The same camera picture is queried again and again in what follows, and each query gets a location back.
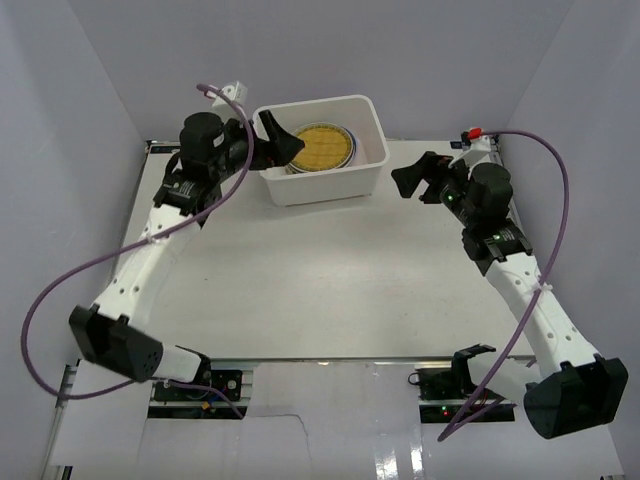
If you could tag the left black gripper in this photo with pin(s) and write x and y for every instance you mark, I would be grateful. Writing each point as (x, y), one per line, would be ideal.
(258, 145)

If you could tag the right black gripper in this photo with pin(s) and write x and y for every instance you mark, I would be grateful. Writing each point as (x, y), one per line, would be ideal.
(408, 179)

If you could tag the yellow woven plate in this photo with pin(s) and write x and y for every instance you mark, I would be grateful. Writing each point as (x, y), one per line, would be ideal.
(326, 148)

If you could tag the blue plate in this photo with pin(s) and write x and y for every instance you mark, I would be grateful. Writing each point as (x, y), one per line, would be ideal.
(353, 149)

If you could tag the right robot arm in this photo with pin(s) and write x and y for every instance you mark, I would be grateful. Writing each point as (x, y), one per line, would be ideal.
(571, 387)

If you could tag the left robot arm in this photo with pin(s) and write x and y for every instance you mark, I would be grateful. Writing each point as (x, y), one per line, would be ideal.
(111, 332)

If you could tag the white plastic bin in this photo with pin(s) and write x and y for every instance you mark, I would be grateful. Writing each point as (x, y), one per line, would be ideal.
(357, 114)

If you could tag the left blue table label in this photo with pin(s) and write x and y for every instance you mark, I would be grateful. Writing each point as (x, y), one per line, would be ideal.
(160, 149)

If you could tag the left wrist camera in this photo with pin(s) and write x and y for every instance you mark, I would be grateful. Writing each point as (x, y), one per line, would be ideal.
(235, 91)

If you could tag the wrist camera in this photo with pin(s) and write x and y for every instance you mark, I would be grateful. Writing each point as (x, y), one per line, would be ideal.
(235, 91)
(476, 147)

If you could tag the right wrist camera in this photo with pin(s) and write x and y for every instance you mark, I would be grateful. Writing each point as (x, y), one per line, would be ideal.
(476, 147)

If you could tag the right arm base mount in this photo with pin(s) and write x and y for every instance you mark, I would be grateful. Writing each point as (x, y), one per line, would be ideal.
(444, 390)

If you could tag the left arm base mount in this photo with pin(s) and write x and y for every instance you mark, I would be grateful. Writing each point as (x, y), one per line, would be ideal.
(221, 397)

